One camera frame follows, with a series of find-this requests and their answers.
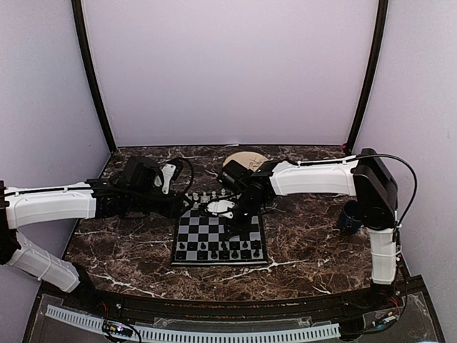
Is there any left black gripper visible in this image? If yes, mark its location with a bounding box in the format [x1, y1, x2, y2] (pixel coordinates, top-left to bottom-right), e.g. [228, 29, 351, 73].
[128, 189, 194, 219]

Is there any beige bird painted plate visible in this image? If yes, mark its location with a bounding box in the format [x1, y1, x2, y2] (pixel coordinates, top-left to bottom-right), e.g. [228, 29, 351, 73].
[222, 151, 268, 172]

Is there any right black frame post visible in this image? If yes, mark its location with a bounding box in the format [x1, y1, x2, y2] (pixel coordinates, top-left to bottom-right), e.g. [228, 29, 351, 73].
[342, 0, 389, 155]

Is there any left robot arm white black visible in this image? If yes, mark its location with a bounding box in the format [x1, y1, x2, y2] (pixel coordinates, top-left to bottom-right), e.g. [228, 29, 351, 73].
[1, 156, 192, 312]

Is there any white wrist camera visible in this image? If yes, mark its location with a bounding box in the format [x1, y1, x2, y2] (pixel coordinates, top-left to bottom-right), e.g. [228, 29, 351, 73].
[154, 163, 177, 194]
[206, 199, 235, 219]

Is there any white slotted cable duct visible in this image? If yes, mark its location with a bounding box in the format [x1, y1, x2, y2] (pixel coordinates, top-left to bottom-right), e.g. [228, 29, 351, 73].
[44, 305, 341, 342]

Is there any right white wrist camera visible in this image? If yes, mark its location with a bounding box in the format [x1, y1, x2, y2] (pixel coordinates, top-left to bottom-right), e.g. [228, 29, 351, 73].
[206, 199, 235, 219]

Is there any black frame post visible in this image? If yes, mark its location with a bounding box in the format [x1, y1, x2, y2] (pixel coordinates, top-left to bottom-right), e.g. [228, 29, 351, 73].
[342, 0, 389, 155]
[71, 0, 117, 154]

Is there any black white chess board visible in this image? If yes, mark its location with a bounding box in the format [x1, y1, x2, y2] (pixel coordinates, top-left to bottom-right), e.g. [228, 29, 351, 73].
[171, 207, 268, 267]

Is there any dark blue mug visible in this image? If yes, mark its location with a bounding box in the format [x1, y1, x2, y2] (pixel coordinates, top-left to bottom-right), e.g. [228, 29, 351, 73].
[337, 200, 363, 235]

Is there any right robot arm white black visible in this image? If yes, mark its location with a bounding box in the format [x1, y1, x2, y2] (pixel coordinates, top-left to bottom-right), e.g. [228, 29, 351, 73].
[207, 149, 399, 310]

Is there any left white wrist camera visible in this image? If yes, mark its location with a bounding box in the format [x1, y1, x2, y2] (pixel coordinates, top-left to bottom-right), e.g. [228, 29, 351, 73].
[154, 163, 177, 194]

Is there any row of white chess pieces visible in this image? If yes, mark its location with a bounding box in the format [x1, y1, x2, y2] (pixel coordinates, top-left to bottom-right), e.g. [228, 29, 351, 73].
[185, 189, 229, 210]

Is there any left black frame post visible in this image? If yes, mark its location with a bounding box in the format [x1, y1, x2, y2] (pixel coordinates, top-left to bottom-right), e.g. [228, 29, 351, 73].
[71, 0, 117, 154]

